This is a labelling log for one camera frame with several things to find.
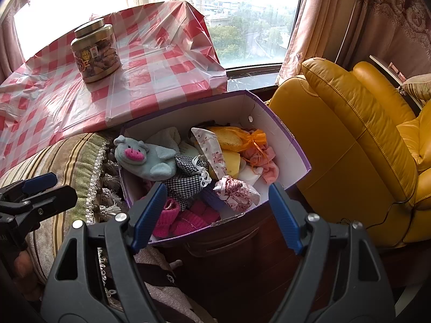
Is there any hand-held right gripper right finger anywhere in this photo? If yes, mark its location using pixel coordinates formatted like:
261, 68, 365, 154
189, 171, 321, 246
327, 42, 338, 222
268, 182, 396, 323

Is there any beige patterned pillow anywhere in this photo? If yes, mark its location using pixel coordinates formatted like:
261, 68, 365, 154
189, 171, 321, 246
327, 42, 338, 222
402, 73, 431, 108

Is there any yellow round sponge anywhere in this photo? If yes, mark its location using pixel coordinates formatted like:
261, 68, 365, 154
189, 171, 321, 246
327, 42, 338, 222
207, 127, 251, 152

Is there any dark window frame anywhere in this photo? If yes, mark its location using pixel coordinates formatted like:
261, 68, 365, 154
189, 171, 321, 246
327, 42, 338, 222
224, 62, 283, 92

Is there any dark wooden nightstand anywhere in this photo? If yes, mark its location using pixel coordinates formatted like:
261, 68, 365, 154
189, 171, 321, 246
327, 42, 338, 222
148, 188, 340, 323

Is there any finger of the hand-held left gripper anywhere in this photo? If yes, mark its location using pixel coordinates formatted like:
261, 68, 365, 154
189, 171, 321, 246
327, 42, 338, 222
0, 185, 79, 233
0, 172, 58, 206

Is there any black white houndstooth pouch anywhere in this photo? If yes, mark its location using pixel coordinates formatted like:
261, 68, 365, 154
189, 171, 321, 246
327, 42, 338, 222
162, 154, 211, 209

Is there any red white checkered tablecloth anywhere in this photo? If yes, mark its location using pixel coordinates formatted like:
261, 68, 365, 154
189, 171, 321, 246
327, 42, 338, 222
0, 1, 229, 175

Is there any striped beige cushion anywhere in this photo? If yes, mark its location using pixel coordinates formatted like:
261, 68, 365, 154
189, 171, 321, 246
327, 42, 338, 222
0, 132, 128, 283

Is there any plain pink curtain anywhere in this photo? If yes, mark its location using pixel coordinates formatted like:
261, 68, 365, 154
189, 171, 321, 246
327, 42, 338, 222
0, 7, 27, 81

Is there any red white floral pouch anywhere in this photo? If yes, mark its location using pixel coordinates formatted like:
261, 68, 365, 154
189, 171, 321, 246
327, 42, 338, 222
213, 175, 261, 213

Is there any magenta knitted sock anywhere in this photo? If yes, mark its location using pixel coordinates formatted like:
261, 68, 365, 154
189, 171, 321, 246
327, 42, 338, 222
170, 202, 221, 237
153, 198, 181, 239

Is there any grey blue pig plush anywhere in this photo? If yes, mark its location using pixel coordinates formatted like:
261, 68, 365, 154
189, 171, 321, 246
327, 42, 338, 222
113, 135, 178, 181

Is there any clear jar gold lid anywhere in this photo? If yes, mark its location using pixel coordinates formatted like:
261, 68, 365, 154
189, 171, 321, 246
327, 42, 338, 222
70, 18, 122, 83

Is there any white purple cardboard box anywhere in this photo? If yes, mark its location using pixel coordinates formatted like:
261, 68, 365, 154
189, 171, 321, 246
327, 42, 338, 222
118, 90, 312, 246

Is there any orange mesh bag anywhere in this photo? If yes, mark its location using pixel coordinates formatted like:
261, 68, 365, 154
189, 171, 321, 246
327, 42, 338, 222
205, 126, 268, 157

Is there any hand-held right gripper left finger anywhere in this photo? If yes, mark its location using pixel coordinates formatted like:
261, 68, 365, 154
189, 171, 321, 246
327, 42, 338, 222
40, 182, 169, 323

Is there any white pink floral pouch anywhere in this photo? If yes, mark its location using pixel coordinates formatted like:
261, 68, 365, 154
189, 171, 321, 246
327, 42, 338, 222
191, 127, 224, 180

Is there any purple knitted sock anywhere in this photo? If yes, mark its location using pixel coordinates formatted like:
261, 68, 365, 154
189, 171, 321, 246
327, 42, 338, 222
199, 185, 224, 211

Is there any pink patterned curtain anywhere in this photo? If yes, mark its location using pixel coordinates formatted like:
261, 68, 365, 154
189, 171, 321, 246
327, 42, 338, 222
274, 0, 431, 85

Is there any yellow leather armchair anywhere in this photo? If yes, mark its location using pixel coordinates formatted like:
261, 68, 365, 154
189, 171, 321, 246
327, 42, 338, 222
267, 57, 431, 248

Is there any person's left hand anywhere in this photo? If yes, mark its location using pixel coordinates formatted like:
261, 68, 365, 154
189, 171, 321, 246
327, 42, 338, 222
12, 251, 44, 301

